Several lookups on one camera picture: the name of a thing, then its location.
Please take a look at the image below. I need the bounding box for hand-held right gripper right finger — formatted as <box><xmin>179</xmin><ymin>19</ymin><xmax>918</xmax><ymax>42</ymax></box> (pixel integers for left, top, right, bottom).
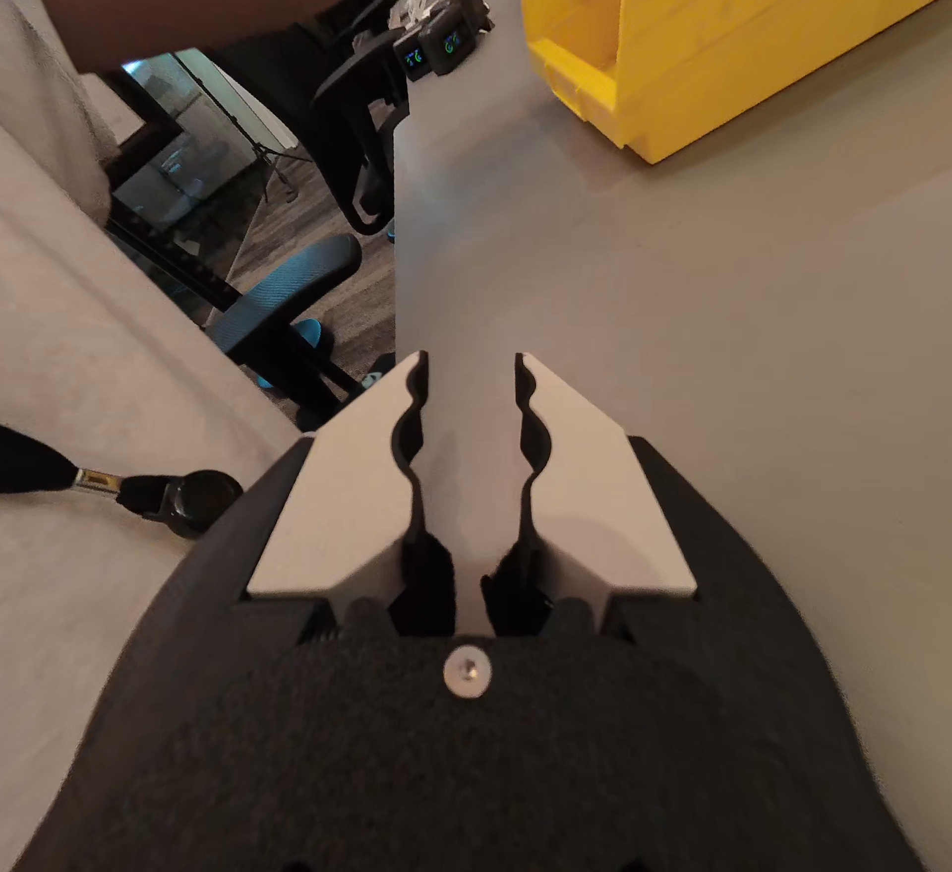
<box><xmin>515</xmin><ymin>351</ymin><xmax>699</xmax><ymax>609</ymax></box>

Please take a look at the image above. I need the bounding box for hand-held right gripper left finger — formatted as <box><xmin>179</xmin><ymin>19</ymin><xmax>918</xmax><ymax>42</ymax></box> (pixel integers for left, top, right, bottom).
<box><xmin>245</xmin><ymin>351</ymin><xmax>430</xmax><ymax>609</ymax></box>

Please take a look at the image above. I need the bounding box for black office chair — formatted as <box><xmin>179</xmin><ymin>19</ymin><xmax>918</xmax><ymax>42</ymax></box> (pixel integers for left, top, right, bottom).
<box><xmin>311</xmin><ymin>30</ymin><xmax>412</xmax><ymax>238</ymax></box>

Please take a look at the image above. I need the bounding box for black device green display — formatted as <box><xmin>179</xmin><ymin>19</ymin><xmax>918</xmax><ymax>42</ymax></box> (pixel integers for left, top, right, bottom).
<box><xmin>394</xmin><ymin>31</ymin><xmax>434</xmax><ymax>82</ymax></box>
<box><xmin>418</xmin><ymin>18</ymin><xmax>477</xmax><ymax>77</ymax></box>

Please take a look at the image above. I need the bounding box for yellow plastic bin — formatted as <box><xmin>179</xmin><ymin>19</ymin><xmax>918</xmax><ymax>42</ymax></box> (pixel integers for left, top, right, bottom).
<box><xmin>517</xmin><ymin>0</ymin><xmax>952</xmax><ymax>165</ymax></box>

